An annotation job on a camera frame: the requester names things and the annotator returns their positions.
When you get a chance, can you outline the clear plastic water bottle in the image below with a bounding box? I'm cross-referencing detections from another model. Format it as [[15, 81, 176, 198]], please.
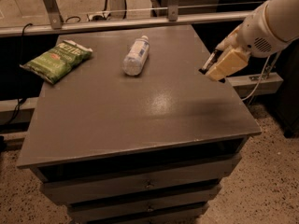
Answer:
[[122, 35, 150, 76]]

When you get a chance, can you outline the white cable at robot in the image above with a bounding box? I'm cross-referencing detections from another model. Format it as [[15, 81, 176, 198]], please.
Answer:
[[241, 53, 272, 102]]

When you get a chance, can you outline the black rxbar chocolate wrapper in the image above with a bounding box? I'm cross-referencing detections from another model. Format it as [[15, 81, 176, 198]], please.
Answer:
[[199, 49, 220, 75]]

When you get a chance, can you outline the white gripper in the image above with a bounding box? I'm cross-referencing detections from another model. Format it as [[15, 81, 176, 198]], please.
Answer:
[[206, 0, 290, 81]]

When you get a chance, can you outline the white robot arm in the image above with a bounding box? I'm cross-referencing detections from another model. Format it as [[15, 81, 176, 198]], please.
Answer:
[[202, 0, 299, 81]]

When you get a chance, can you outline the white power strip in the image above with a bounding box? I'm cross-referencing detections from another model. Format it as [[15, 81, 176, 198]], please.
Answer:
[[87, 11, 110, 21]]

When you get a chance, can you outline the metal railing bar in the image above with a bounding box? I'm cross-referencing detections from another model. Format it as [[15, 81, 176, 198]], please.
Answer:
[[0, 10, 255, 38]]

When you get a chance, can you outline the green chip bag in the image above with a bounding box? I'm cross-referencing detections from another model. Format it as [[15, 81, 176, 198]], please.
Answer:
[[20, 40, 93, 84]]

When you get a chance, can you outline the black cable left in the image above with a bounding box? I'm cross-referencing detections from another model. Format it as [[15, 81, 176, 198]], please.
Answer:
[[0, 22, 34, 128]]

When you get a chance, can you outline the grey drawer cabinet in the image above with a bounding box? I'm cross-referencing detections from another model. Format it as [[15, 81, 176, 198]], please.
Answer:
[[17, 25, 261, 224]]

